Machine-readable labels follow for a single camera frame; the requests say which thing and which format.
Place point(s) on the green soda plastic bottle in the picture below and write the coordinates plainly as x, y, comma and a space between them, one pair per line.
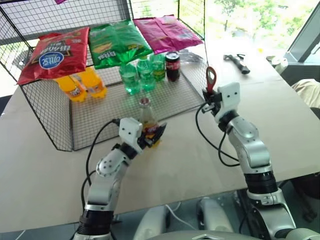
158, 68
146, 75
130, 80

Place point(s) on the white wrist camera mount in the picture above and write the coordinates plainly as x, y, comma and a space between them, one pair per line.
128, 127
230, 93

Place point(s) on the black hand tool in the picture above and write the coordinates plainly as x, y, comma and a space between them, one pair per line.
241, 65

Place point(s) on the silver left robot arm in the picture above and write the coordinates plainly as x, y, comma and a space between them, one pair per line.
107, 167

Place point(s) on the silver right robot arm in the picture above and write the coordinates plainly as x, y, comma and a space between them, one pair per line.
252, 147

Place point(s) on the orange soda plastic bottle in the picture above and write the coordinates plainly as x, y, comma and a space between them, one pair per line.
75, 92
95, 85

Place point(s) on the silver robot torso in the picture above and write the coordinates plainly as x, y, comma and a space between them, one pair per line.
205, 236

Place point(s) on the magenta hanging packet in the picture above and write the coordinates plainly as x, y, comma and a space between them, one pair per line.
60, 1

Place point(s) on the black window frame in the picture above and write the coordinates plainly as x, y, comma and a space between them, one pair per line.
303, 37

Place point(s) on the green chip bag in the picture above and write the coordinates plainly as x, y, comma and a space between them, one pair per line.
135, 40
102, 50

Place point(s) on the glass bottle with orange drink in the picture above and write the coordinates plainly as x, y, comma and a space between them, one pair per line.
148, 117

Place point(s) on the red chip bag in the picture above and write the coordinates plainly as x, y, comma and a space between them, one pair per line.
55, 57

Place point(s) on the small yellow object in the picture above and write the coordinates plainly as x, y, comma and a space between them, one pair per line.
260, 50

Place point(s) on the black tripod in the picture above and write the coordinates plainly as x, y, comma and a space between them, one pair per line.
308, 197

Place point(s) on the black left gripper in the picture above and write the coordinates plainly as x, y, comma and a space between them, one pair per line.
146, 142

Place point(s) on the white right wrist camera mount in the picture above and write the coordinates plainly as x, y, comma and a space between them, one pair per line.
230, 93

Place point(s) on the magenta chip bag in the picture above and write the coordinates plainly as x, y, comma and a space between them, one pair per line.
150, 35
185, 35

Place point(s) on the clear plastic bag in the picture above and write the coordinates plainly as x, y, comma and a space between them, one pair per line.
191, 57

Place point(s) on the red bottle cap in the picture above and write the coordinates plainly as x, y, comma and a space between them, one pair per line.
144, 101

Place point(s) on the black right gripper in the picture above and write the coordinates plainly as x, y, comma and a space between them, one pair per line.
213, 106

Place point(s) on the silver robot thigh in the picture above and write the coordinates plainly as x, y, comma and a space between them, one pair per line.
215, 215
152, 222

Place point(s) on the red bottle opener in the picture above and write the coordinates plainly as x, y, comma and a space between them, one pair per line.
209, 85

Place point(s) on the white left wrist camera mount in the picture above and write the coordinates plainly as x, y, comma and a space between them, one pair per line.
128, 127

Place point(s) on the dark cola plastic bottle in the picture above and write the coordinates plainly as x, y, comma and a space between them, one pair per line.
173, 67

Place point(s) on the person in beige clothing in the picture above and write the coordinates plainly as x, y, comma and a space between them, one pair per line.
307, 92

